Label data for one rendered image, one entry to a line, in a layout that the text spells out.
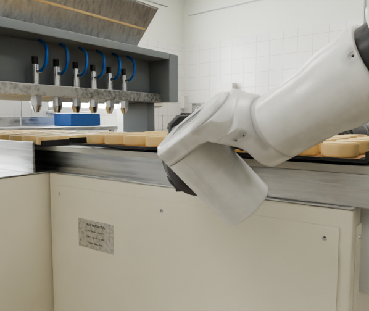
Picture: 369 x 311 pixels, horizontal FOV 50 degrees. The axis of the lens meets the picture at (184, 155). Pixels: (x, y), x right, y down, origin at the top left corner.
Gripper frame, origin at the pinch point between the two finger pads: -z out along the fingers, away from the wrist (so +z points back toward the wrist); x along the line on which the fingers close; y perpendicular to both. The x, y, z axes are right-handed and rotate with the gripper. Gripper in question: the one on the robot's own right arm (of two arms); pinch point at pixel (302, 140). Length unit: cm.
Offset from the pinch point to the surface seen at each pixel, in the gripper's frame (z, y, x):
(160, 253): -36.2, 17.0, -20.5
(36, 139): -64, -8, 0
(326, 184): -13.3, 37.3, -4.1
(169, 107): 25, -520, 20
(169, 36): 26, -522, 127
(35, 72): -64, -11, 16
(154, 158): -37.0, 14.6, -2.3
